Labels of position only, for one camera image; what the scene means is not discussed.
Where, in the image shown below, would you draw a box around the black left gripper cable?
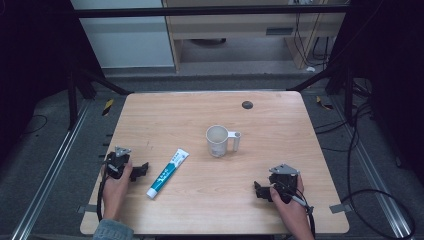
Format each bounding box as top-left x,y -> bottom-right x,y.
96,161 -> 112,223

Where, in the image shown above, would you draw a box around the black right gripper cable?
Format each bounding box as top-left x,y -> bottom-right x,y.
282,185 -> 317,240

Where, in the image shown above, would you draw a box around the white cup with handle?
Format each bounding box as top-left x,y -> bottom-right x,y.
205,124 -> 242,159

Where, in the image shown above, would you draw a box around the light wooden desk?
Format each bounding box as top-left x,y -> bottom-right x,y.
161,0 -> 349,73

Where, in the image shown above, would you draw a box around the dark curtain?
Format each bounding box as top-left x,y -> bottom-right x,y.
328,0 -> 424,188
0,0 -> 104,168

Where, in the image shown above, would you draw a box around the thick black looped floor cable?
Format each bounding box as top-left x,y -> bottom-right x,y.
339,99 -> 417,240

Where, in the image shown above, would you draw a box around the white and teal toothpaste tube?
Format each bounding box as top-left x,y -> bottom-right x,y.
146,148 -> 190,200

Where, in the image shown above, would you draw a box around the black horizontal frame bar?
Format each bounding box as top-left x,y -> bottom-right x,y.
71,4 -> 350,19

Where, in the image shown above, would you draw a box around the thin black floor cable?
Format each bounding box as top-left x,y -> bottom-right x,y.
21,114 -> 49,137

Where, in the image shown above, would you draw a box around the yellow and black floor tape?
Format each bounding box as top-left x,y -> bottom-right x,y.
315,95 -> 334,112
101,98 -> 115,117

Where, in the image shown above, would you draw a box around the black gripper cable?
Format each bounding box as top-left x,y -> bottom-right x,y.
96,161 -> 112,223
282,185 -> 317,240

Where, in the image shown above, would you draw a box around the person's left hand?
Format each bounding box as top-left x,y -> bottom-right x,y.
101,159 -> 134,208

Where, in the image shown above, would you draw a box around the black diagonal frame strut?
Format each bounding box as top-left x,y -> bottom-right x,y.
286,61 -> 355,127
67,61 -> 133,132

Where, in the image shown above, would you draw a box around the grey metal table bracket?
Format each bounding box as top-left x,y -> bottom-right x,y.
329,202 -> 354,215
76,204 -> 98,215

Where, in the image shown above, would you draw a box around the aluminium floor rail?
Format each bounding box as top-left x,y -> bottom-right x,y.
10,99 -> 92,240
329,94 -> 415,240

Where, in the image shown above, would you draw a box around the black cables under desk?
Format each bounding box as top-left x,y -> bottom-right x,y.
292,12 -> 332,69

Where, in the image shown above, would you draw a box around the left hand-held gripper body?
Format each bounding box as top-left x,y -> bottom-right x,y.
104,145 -> 132,180

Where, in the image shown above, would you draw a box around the person's right hand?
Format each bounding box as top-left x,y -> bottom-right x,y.
270,174 -> 310,220

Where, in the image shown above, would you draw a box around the white cabinet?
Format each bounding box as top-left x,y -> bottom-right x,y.
70,0 -> 176,70

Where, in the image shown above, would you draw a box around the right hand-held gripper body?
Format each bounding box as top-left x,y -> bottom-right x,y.
268,163 -> 301,205

